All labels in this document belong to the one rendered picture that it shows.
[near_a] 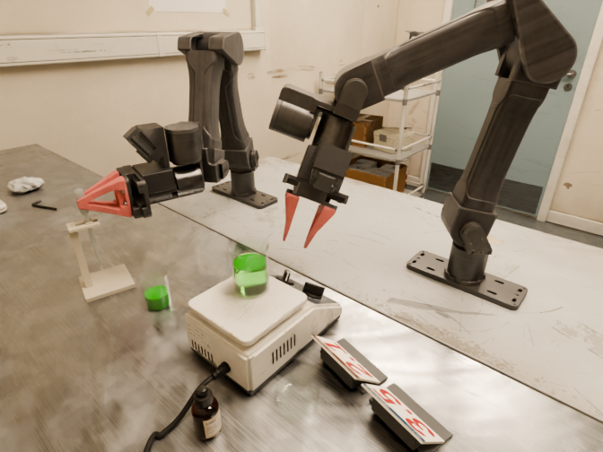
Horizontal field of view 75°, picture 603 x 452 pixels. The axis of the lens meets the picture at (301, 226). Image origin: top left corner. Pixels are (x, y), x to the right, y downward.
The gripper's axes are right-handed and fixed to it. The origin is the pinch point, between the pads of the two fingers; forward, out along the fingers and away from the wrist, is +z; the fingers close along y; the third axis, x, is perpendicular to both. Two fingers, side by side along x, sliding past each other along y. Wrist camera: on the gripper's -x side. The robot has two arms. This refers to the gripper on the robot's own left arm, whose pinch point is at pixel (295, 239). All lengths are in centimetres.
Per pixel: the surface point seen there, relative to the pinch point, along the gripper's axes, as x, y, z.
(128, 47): 113, -82, -41
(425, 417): -18.6, 19.9, 13.0
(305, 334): -8.8, 4.9, 11.2
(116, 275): 11.3, -27.6, 18.4
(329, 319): -4.5, 8.5, 9.3
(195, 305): -10.2, -10.5, 11.7
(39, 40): 90, -102, -27
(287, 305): -11.0, 0.9, 7.5
